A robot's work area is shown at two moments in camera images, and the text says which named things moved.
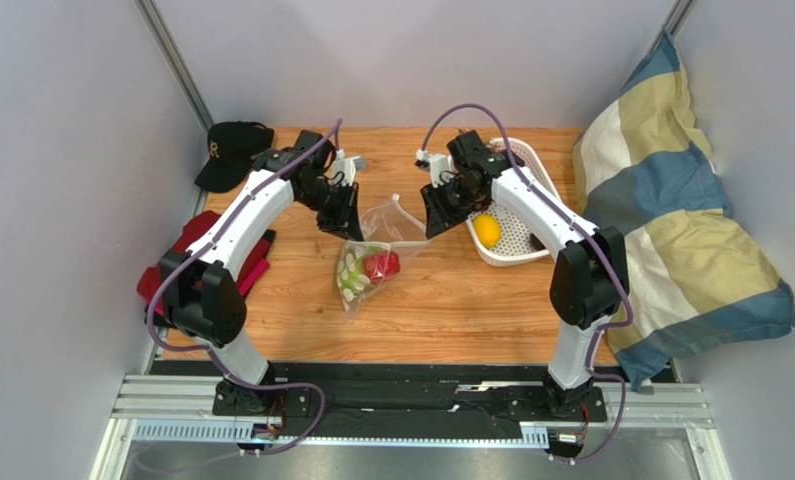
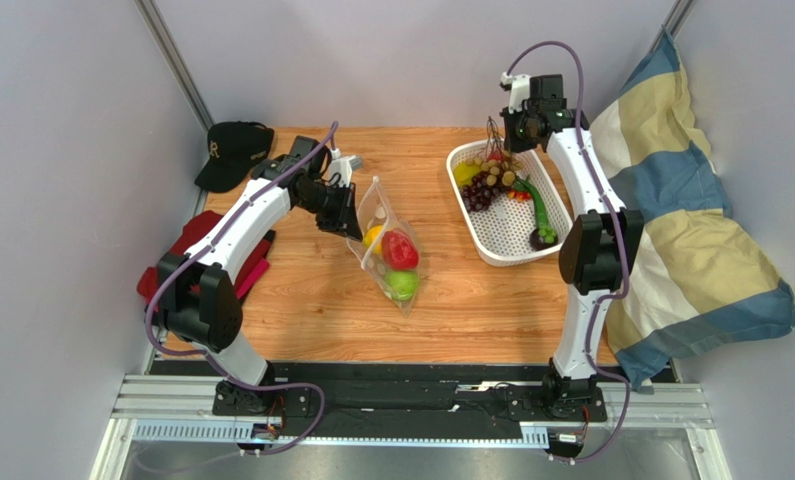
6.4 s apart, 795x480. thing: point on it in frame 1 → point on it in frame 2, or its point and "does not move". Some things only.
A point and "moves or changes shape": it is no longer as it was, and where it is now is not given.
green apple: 361,269 → 402,284
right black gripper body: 446,196 → 526,128
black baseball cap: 231,146 does not move
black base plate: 423,398 does not move
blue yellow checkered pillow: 647,168 does not move
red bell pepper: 382,265 → 398,249
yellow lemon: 488,229 → 370,237
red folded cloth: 196,231 does not move
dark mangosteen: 535,244 does not move
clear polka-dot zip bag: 393,241 moves or changes shape
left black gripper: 345,221 does not move
